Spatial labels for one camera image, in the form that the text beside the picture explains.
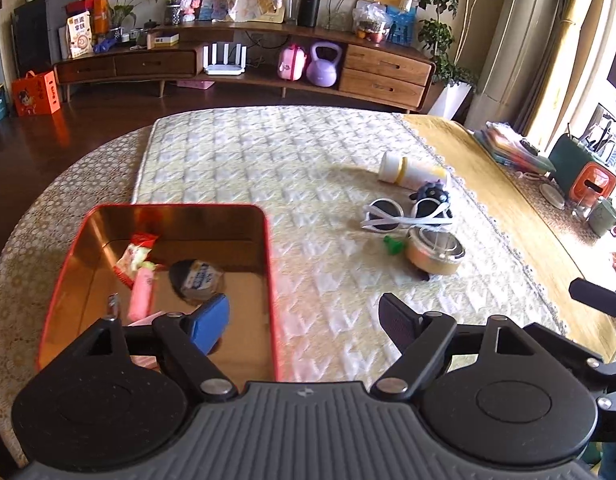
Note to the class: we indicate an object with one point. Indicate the pink bar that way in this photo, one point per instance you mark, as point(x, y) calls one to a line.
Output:
point(143, 361)

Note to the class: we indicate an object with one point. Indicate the green mug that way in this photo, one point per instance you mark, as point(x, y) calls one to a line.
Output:
point(602, 217)

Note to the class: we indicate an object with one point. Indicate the pink tube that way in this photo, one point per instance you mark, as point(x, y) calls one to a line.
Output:
point(140, 292)

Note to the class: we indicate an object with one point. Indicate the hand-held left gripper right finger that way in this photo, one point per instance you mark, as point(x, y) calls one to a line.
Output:
point(398, 320)

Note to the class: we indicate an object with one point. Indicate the white sunglasses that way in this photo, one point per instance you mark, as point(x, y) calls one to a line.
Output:
point(383, 210)

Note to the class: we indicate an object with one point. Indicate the clear plastic bag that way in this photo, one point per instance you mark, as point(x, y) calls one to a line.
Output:
point(370, 20)

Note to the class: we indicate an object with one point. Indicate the purple kettlebell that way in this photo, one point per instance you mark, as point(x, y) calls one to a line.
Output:
point(324, 72)

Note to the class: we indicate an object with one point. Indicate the blue picture box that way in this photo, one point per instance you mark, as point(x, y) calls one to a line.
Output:
point(405, 25)

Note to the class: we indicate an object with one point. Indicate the red tin box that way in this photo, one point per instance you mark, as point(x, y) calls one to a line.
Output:
point(227, 250)

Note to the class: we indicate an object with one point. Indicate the metal nail clipper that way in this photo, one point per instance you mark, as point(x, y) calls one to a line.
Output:
point(113, 306)

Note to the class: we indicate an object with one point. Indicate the purple spiky toy figure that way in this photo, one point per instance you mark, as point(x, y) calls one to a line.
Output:
point(430, 192)

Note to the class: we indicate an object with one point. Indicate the pink tray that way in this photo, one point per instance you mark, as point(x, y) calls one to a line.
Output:
point(196, 85)

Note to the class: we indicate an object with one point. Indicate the cereal box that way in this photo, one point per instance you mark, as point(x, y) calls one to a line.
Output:
point(79, 35)

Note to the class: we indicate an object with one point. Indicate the stack of folded cloths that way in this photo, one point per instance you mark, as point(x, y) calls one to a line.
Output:
point(513, 150)

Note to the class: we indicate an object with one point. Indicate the round metal tin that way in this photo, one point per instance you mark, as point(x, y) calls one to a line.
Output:
point(433, 255)

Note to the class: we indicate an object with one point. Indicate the black white small bottle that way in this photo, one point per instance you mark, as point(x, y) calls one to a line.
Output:
point(197, 280)

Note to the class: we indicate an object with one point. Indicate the green orange knife holder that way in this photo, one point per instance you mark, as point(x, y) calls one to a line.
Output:
point(578, 170)

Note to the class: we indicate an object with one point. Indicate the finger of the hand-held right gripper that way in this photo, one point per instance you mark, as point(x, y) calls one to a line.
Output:
point(598, 296)
point(583, 357)

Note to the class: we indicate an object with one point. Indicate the pink toy case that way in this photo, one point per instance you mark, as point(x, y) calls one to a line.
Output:
point(292, 62)

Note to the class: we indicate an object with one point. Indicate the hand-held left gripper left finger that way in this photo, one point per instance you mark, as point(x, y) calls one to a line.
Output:
point(210, 320)

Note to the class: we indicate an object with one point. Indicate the green potted tree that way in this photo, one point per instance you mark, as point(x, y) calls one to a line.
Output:
point(438, 35)

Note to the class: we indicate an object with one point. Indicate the blue toy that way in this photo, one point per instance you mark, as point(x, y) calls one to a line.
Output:
point(103, 44)

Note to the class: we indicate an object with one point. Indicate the white yellow bottle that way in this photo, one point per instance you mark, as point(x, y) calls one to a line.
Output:
point(413, 172)

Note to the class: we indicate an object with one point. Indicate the white standing air conditioner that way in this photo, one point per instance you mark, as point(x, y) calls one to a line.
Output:
point(503, 35)

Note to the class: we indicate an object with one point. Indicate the white saucer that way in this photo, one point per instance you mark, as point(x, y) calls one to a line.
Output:
point(552, 196)

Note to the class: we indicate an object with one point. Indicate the orange gift box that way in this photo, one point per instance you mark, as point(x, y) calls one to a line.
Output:
point(36, 94)

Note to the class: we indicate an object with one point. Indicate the black speaker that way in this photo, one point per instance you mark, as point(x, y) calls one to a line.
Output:
point(308, 10)

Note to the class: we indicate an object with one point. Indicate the red white snack packet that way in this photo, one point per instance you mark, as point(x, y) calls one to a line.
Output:
point(132, 260)

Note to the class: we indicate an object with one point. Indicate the dark mini fridge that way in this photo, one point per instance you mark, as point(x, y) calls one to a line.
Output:
point(35, 35)

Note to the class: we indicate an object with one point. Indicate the white router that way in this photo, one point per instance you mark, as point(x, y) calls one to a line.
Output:
point(222, 70)

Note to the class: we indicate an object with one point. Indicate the orange red box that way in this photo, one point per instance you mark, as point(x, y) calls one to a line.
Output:
point(100, 12)

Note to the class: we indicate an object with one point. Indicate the white planter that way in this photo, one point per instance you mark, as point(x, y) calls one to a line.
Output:
point(450, 102)

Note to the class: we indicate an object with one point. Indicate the beige window curtain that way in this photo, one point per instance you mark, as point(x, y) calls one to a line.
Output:
point(573, 35)

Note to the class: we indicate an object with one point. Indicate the wooden TV cabinet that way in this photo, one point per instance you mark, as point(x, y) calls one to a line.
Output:
point(383, 87)

